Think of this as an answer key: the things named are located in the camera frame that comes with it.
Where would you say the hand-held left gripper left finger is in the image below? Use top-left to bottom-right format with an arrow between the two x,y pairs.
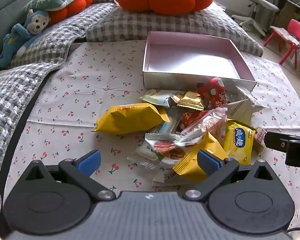
21,149 -> 117,202

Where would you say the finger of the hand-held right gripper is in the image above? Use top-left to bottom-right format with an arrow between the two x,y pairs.
264,131 -> 300,168

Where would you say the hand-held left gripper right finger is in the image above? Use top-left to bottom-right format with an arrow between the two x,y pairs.
184,149 -> 279,203

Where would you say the yellow crimped snack packet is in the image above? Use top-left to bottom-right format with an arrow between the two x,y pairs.
172,132 -> 229,183

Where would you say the yellow snack packet blue print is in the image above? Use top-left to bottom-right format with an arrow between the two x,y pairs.
222,120 -> 257,165

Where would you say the pink clear snack packet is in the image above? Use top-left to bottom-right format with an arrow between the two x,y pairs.
181,107 -> 228,143

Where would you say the clear cookie snack packet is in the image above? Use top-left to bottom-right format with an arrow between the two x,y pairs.
145,129 -> 208,161

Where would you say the white paper snack packet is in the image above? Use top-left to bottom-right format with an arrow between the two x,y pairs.
227,86 -> 265,125

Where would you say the small red-brown snack packet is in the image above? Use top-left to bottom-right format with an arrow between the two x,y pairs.
179,110 -> 203,130

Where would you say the large yellow snack packet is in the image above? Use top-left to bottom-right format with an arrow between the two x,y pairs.
91,102 -> 170,134

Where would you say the gold snack bar packet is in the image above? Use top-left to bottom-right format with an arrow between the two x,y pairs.
177,91 -> 205,111

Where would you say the red snack packet white print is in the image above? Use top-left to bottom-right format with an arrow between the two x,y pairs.
196,77 -> 229,109

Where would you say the pale green snack packet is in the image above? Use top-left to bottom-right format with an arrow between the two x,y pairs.
139,89 -> 188,108

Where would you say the pink cardboard box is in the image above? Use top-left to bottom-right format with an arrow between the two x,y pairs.
142,31 -> 257,93

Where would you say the small pink snack packet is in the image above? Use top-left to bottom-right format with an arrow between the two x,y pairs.
254,127 -> 268,153

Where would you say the white folded snack packet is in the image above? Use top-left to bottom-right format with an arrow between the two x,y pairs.
152,160 -> 182,187

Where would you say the small clear wrapper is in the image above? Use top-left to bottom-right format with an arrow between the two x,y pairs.
127,157 -> 157,170

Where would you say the cherry print cloth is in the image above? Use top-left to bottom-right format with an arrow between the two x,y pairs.
4,39 -> 300,233

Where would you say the red child chair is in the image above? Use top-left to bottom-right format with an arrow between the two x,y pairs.
264,19 -> 300,70

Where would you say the grey checked blanket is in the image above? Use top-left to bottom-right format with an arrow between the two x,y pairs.
0,3 -> 115,230

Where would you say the paper on red chair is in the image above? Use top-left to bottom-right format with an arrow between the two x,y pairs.
270,26 -> 300,43

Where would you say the grey office chair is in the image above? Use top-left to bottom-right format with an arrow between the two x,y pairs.
232,0 -> 280,38

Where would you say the blue monkey plush toy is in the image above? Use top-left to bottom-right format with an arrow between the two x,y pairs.
0,9 -> 50,74

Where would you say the grey checked cushion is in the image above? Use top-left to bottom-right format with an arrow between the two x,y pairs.
86,3 -> 264,57

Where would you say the small orange pumpkin cushion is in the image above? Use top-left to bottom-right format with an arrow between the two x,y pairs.
47,0 -> 93,26

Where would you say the dark grey sofa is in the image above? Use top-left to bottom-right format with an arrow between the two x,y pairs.
0,0 -> 53,60

